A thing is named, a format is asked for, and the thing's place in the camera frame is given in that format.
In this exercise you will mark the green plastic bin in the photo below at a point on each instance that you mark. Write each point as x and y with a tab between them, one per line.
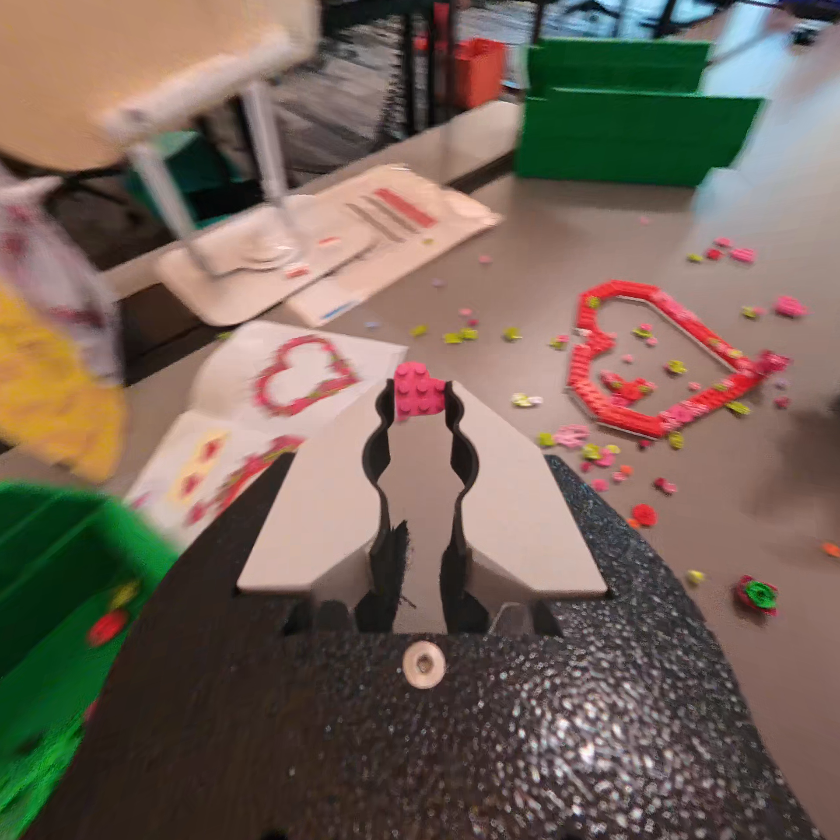
623	144
617	65
46	558

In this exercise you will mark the scattered loose lego pieces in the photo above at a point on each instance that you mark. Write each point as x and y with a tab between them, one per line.
571	434

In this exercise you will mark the lego instruction booklet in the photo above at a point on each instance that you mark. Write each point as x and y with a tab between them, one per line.
223	374

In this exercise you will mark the red lego heart frame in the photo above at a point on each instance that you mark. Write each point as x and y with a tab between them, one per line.
587	380

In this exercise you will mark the green and red lego flower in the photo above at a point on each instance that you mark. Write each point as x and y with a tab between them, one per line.
758	595

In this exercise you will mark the white plastic bag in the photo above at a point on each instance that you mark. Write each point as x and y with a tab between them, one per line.
446	216

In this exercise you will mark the yellow lego box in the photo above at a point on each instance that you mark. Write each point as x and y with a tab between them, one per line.
59	394

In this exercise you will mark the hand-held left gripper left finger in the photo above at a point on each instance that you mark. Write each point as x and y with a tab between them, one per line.
315	525

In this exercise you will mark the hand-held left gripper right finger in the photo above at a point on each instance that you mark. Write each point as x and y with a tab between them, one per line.
525	531

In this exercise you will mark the magenta lego plate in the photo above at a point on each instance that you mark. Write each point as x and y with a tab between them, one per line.
420	390

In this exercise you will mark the orange plastic bin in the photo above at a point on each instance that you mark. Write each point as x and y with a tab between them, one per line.
479	72

